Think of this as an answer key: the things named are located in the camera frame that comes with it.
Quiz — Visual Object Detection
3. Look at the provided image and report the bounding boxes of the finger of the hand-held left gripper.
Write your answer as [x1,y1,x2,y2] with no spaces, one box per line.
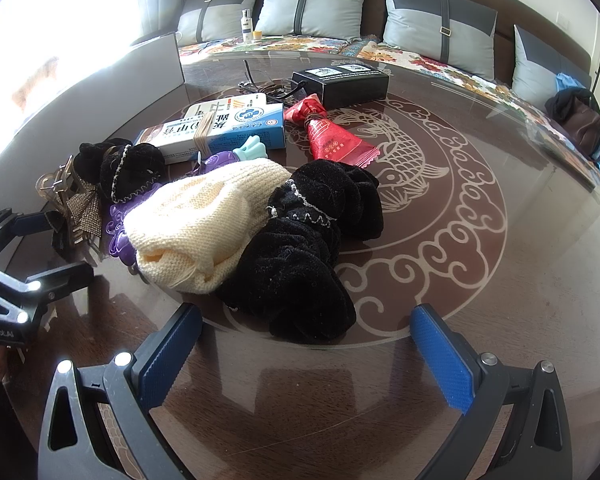
[26,261,96,307]
[0,209,63,262]

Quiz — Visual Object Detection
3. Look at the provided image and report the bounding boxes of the eyeglasses with dark arms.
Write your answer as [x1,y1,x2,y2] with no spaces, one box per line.
[237,59,306,103]

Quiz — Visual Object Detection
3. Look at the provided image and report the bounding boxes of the white blue medicine box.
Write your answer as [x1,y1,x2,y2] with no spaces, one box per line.
[132,92,287,165]

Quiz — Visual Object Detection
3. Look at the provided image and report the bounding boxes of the brown patterned glass desktop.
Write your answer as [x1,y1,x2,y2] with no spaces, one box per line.
[0,42,600,480]

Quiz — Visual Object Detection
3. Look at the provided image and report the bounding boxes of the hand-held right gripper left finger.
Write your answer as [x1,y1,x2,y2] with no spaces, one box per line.
[37,302,203,480]

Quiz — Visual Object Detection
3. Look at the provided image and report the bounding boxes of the cream knitted hat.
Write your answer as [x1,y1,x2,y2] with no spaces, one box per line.
[122,158,293,293]

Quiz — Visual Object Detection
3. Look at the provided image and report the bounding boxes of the glitter bow hair claw clip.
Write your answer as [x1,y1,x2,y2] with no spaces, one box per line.
[35,155,103,266]

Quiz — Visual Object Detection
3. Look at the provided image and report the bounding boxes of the brown wooden sofa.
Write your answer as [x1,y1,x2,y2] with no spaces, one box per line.
[192,0,600,86]

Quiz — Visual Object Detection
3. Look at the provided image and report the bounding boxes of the tan rubber band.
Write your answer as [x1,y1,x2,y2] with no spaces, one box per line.
[192,110,218,153]

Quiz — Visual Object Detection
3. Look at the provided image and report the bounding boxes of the large black velvet scrunchie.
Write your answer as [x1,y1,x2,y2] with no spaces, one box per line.
[215,160,385,345]

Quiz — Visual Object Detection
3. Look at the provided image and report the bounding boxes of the small black velvet scrunchie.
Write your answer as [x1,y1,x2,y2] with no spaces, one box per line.
[77,141,167,206]

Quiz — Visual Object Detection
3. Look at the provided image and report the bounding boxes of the red foil packet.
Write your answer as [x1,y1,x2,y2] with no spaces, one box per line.
[284,97,382,170]

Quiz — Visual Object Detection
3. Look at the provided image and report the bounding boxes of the black box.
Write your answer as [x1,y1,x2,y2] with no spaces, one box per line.
[291,64,391,109]

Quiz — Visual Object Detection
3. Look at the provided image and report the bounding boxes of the purple toy wand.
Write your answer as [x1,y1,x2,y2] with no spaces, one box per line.
[102,135,268,267]

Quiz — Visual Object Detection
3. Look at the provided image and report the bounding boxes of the black brown bag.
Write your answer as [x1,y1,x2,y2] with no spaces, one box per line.
[545,87,600,161]

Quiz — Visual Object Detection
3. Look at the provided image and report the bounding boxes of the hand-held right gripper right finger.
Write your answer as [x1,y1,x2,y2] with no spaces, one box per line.
[410,302,573,480]

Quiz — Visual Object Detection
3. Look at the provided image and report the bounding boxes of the grey two-tone cushion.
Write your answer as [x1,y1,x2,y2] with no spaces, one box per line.
[255,0,375,41]
[177,0,263,43]
[511,25,593,106]
[381,0,498,81]

